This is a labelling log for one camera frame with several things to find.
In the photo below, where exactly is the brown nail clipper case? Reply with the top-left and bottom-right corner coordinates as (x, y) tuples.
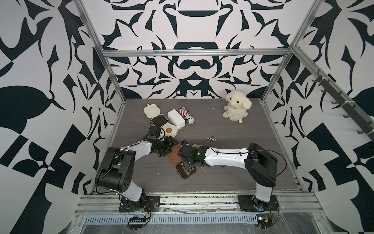
(167, 145), (197, 180)

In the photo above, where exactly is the cream nail clipper case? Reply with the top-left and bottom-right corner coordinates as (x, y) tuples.
(162, 123), (178, 138)

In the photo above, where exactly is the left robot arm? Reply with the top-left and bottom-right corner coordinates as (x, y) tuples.
(95, 126), (177, 206)

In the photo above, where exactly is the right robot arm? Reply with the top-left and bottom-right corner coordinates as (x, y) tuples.
(177, 140), (280, 205)

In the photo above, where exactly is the white rectangular box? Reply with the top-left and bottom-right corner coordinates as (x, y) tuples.
(167, 109), (186, 129)

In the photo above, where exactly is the flag pattern can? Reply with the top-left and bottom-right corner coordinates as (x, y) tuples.
(179, 107), (195, 125)

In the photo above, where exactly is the white plush dog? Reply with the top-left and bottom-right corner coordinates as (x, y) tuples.
(222, 91), (252, 123)

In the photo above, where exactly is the left electronics board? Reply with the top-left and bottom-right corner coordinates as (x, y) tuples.
(127, 216), (150, 230)

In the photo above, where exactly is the electronics board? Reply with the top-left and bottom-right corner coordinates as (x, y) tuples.
(256, 214), (273, 229)
(127, 216), (150, 230)

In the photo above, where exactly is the right electronics board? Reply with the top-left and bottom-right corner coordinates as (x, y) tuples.
(256, 214), (273, 229)

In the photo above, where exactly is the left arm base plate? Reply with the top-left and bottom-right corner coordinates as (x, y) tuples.
(119, 196), (161, 213)

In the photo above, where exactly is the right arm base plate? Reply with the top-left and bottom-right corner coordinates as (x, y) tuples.
(238, 195), (279, 213)

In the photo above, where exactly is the aluminium front rail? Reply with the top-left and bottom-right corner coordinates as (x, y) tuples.
(74, 190), (324, 215)

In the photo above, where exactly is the wall hook rack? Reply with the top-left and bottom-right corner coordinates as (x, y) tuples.
(312, 70), (374, 141)

